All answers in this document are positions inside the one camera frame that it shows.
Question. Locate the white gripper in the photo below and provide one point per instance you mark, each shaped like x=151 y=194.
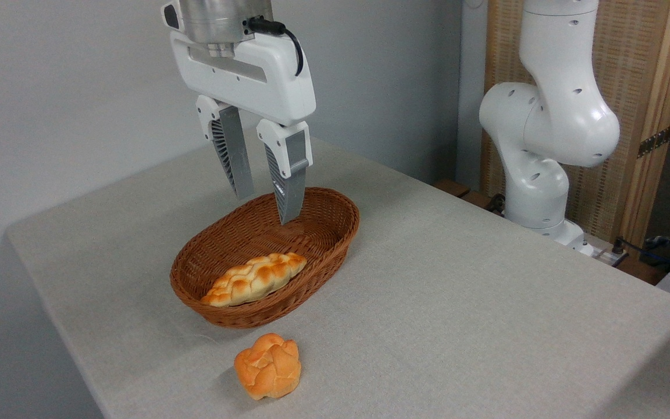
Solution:
x=265 y=81

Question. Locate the long braided bread loaf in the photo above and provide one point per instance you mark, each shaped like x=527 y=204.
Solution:
x=253 y=279

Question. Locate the round orange bread roll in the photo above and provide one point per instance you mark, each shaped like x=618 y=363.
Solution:
x=268 y=369

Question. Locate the brown wicker oval basket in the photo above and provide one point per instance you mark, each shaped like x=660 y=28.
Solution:
x=323 y=247

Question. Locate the black clamp knob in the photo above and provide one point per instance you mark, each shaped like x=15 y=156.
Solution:
x=496 y=203

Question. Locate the grey linen tablecloth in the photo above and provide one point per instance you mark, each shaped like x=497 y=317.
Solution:
x=457 y=349

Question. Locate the white power strip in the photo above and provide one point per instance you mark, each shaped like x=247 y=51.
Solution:
x=605 y=256

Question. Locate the wooden rattan folding screen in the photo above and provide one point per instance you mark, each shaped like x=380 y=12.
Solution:
x=631 y=58

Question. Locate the dark metal screen hinge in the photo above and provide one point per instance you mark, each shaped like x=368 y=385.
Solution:
x=654 y=142

